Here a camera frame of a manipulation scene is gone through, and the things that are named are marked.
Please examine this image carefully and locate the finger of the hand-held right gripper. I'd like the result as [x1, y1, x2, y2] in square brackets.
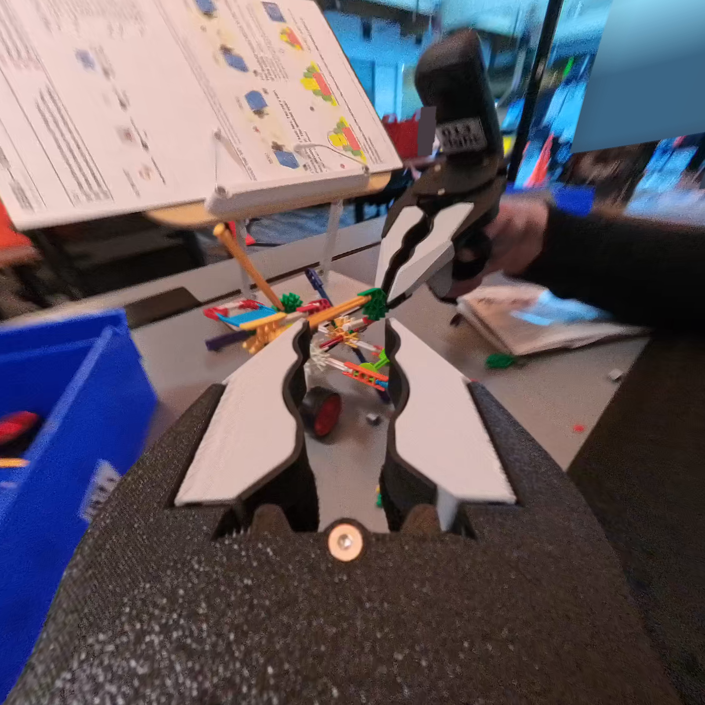
[375, 207, 429, 301]
[387, 202, 476, 310]

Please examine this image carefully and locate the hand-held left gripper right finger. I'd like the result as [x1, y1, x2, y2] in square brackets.
[380, 318, 518, 533]

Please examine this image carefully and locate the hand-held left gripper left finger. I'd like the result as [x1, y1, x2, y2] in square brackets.
[174, 318, 320, 533]

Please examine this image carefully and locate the yellow plastic rod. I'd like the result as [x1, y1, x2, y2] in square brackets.
[305, 296, 374, 331]
[214, 223, 284, 310]

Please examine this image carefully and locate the colourful construction toy plane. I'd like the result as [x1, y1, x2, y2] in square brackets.
[203, 269, 398, 441]

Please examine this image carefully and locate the person's right forearm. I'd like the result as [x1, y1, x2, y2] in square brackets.
[523, 203, 705, 331]

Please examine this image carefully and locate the person's right hand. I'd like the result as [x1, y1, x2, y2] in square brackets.
[484, 197, 552, 277]

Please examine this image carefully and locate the red tote bag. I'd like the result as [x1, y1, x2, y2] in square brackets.
[382, 112, 424, 160]

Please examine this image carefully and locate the black pole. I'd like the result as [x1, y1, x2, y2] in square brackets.
[506, 0, 566, 184]

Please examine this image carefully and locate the toy instruction booklet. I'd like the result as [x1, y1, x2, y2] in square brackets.
[456, 282, 650, 357]

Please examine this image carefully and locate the black perforated pad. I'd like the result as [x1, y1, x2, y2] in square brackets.
[566, 329, 705, 705]

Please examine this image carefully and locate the printed instruction sheet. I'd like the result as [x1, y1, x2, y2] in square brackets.
[0, 0, 404, 231]

